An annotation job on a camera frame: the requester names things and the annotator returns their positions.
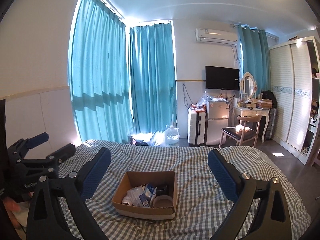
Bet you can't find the clear cotton swab container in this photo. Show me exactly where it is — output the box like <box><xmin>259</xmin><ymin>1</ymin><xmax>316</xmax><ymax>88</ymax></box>
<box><xmin>127</xmin><ymin>186</ymin><xmax>149</xmax><ymax>207</ymax></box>

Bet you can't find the blue tissue pack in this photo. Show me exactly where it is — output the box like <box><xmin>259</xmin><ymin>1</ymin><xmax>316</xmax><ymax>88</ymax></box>
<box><xmin>139</xmin><ymin>183</ymin><xmax>157</xmax><ymax>207</ymax></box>

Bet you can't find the person's left hand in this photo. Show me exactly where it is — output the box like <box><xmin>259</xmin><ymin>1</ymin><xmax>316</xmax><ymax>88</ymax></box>
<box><xmin>3</xmin><ymin>197</ymin><xmax>21</xmax><ymax>229</ymax></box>

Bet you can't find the checkered bed quilt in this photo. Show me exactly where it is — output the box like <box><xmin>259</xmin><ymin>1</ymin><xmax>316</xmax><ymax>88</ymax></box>
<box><xmin>59</xmin><ymin>140</ymin><xmax>311</xmax><ymax>239</ymax></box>

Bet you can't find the white bottle in box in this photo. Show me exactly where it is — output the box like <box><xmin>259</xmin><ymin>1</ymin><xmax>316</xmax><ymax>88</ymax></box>
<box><xmin>121</xmin><ymin>196</ymin><xmax>135</xmax><ymax>206</ymax></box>

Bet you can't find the brown cardboard box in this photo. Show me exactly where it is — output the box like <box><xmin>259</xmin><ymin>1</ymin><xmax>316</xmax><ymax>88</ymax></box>
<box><xmin>112</xmin><ymin>171</ymin><xmax>177</xmax><ymax>220</ymax></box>

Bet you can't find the wooden chair black seat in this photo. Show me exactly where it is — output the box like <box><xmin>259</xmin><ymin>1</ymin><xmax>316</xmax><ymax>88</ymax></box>
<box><xmin>219</xmin><ymin>115</ymin><xmax>261</xmax><ymax>148</ymax></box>

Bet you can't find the large teal curtain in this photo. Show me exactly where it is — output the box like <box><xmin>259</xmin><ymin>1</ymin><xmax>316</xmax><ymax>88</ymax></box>
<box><xmin>68</xmin><ymin>0</ymin><xmax>132</xmax><ymax>143</ymax></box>

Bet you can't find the tape roll in box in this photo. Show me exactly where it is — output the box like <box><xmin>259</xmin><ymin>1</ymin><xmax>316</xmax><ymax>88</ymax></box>
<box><xmin>153</xmin><ymin>195</ymin><xmax>173</xmax><ymax>208</ymax></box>

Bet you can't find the white dressing table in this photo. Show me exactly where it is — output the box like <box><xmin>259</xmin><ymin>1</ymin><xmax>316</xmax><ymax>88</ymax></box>
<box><xmin>231</xmin><ymin>106</ymin><xmax>270</xmax><ymax>143</ymax></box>

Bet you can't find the silver mini fridge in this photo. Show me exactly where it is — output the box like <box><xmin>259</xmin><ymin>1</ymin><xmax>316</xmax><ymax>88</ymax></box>
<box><xmin>206</xmin><ymin>99</ymin><xmax>229</xmax><ymax>145</ymax></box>

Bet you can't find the white suitcase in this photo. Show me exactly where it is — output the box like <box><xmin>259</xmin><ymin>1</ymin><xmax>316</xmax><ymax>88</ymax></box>
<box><xmin>187</xmin><ymin>108</ymin><xmax>206</xmax><ymax>146</ymax></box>

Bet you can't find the clear plastic bag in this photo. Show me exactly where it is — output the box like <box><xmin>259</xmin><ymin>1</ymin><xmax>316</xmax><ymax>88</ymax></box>
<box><xmin>150</xmin><ymin>125</ymin><xmax>180</xmax><ymax>147</ymax></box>

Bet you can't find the middle teal curtain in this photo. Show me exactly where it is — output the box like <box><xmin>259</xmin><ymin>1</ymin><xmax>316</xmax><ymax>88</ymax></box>
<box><xmin>130</xmin><ymin>23</ymin><xmax>176</xmax><ymax>134</ymax></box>

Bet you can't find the oval vanity mirror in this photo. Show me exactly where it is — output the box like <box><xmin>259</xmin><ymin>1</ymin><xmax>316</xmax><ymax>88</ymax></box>
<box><xmin>240</xmin><ymin>72</ymin><xmax>257</xmax><ymax>99</ymax></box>

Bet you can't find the white sliding wardrobe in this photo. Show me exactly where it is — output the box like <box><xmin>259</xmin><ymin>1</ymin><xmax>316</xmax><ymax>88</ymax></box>
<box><xmin>269</xmin><ymin>36</ymin><xmax>319</xmax><ymax>165</ymax></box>

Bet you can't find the right teal curtain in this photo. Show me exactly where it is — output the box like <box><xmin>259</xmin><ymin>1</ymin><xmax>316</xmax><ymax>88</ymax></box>
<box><xmin>237</xmin><ymin>24</ymin><xmax>271</xmax><ymax>93</ymax></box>

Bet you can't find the white air conditioner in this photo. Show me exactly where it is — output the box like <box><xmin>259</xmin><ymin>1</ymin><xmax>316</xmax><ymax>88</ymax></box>
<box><xmin>195</xmin><ymin>28</ymin><xmax>238</xmax><ymax>46</ymax></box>

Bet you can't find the black wall television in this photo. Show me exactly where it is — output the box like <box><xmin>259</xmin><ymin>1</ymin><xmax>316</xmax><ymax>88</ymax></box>
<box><xmin>205</xmin><ymin>66</ymin><xmax>239</xmax><ymax>90</ymax></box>

